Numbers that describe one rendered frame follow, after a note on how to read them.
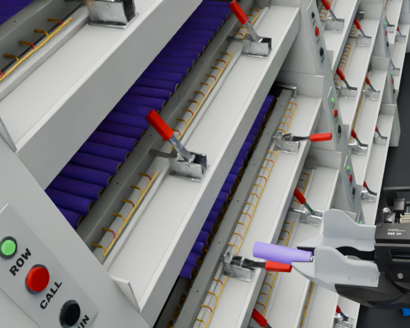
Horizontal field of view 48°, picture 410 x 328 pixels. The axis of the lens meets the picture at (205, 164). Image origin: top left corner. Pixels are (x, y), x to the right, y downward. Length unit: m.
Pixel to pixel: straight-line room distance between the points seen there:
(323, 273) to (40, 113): 0.30
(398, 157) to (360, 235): 1.39
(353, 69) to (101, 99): 1.05
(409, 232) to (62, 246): 0.28
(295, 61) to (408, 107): 1.25
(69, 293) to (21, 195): 0.09
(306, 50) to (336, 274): 0.52
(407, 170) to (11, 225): 1.61
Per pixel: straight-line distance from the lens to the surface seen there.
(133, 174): 0.52
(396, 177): 1.80
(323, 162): 1.06
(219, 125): 0.60
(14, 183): 0.33
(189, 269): 0.65
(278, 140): 0.82
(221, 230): 0.68
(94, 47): 0.42
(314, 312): 1.06
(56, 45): 0.43
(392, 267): 0.45
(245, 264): 0.65
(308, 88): 0.94
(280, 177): 0.78
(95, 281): 0.39
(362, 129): 1.47
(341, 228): 0.50
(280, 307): 0.85
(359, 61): 1.42
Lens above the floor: 1.23
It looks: 35 degrees down
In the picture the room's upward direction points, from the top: 25 degrees counter-clockwise
